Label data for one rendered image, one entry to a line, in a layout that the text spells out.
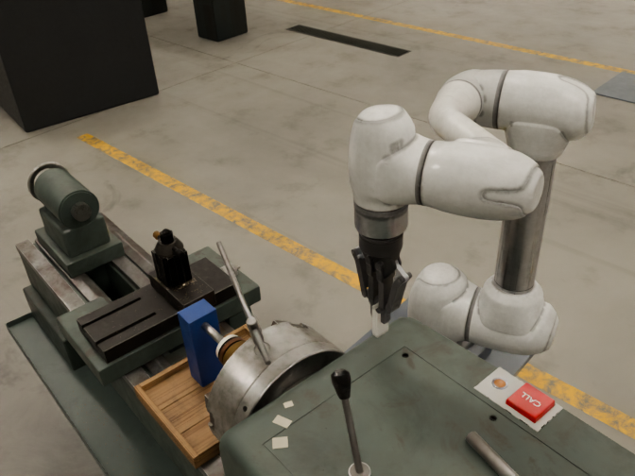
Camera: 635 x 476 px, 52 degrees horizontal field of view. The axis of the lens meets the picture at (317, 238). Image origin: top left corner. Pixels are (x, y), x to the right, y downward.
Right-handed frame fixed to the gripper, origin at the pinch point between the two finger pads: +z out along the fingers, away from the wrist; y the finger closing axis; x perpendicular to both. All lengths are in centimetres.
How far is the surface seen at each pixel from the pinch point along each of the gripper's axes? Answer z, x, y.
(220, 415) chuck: 21.3, 26.7, 18.4
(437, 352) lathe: 9.2, -8.5, -7.2
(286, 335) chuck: 11.4, 8.6, 18.6
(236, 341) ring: 23.3, 11.1, 35.9
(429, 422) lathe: 9.2, 5.4, -17.4
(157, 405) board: 46, 28, 52
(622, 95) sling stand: 133, -441, 165
